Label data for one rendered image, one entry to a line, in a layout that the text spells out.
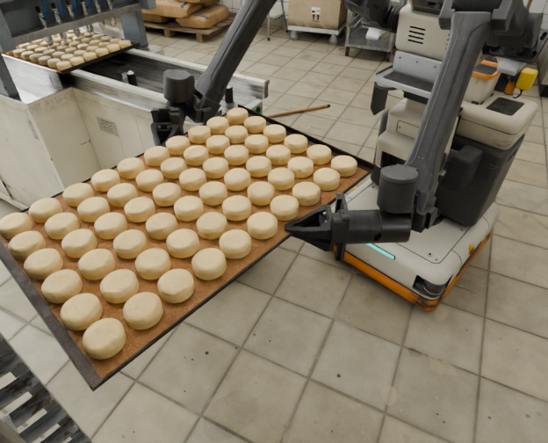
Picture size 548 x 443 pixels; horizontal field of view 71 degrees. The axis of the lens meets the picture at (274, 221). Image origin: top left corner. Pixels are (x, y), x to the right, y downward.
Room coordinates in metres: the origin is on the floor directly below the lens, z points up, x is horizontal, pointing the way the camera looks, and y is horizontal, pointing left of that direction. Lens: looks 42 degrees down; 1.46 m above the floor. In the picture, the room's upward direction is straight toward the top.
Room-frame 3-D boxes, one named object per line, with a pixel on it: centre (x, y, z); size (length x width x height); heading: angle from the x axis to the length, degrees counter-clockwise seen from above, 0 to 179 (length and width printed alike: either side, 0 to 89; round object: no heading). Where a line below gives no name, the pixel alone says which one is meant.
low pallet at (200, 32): (5.43, 1.15, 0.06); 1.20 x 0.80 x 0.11; 67
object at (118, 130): (1.47, 0.43, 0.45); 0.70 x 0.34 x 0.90; 59
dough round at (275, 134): (0.77, 0.00, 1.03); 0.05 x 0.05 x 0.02
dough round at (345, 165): (0.64, -0.14, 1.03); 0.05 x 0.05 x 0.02
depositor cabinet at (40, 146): (1.98, 1.26, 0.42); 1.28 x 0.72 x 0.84; 59
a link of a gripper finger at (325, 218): (0.48, -0.06, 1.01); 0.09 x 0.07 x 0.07; 92
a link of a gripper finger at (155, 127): (0.78, 0.25, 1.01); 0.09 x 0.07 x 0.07; 1
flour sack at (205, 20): (5.32, 0.87, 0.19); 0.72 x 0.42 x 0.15; 159
